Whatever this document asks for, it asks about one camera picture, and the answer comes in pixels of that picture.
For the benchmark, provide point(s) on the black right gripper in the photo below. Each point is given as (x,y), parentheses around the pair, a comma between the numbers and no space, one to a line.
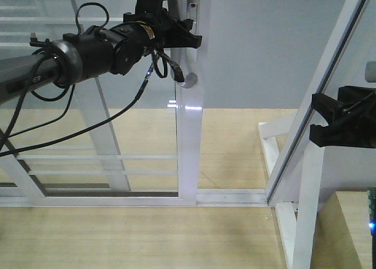
(350,118)

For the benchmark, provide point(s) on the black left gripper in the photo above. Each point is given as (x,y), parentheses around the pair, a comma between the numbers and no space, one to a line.
(172,32)

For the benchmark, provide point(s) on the white sliding glass door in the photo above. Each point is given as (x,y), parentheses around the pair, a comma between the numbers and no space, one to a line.
(132,135)

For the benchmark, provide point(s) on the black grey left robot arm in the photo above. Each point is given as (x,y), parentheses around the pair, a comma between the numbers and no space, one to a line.
(76,58)

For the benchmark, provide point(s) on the white bottom door track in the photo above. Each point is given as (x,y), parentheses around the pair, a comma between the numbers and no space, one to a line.
(204,198)

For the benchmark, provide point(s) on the white diagonal support brace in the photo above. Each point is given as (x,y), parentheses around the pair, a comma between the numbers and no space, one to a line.
(308,204)

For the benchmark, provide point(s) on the white rear base support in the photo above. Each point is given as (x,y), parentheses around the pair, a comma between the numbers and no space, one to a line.
(268,133)

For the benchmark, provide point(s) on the green circuit board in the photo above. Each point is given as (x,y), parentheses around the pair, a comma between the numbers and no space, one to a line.
(371,207)

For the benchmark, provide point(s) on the wooden block platform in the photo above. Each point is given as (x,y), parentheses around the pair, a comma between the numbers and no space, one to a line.
(342,237)

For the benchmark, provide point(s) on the white door frame post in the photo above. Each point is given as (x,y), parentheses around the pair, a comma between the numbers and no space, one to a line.
(295,126)

